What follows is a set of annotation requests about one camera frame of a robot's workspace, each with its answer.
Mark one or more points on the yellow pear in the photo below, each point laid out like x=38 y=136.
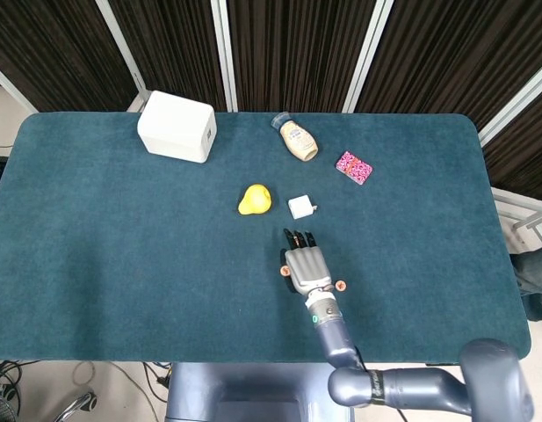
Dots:
x=254 y=200

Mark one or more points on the white partition frame post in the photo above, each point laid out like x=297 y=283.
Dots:
x=516 y=103
x=367 y=53
x=121 y=48
x=222 y=53
x=11 y=85

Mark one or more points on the pink patterned card deck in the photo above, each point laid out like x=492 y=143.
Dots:
x=354 y=168

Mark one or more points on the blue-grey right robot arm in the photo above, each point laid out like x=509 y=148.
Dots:
x=336 y=343

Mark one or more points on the dark brown ribbed partition panel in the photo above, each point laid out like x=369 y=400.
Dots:
x=55 y=44
x=525 y=158
x=297 y=44
x=450 y=53
x=174 y=44

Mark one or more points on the beige squeeze sauce bottle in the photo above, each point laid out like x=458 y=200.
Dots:
x=299 y=140

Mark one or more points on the person in blue jeans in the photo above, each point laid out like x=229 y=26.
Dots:
x=534 y=272

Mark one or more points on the blue-grey robot torso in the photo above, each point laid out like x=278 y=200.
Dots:
x=253 y=382

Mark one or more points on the chrome chair leg with caster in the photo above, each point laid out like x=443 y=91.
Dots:
x=77 y=402

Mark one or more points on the white cube wall charger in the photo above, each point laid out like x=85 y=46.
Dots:
x=299 y=207

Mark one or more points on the round wooden Chinese chess piece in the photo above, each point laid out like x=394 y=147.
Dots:
x=341 y=286
x=284 y=271

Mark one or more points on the white rounded plastic box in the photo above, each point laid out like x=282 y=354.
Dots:
x=174 y=127

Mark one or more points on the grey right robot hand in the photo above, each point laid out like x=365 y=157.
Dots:
x=308 y=268

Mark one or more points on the teal velvet tablecloth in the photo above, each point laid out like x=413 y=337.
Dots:
x=121 y=242

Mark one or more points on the grey metal frame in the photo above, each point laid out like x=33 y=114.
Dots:
x=508 y=206

